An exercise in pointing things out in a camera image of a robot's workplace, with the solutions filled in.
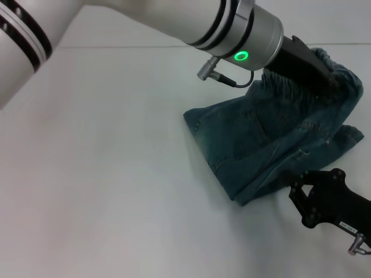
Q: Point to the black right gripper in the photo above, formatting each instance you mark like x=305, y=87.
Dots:
x=339, y=202

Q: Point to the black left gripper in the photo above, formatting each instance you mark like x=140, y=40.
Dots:
x=301, y=65

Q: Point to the blue denim shorts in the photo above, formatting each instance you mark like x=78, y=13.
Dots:
x=246, y=139

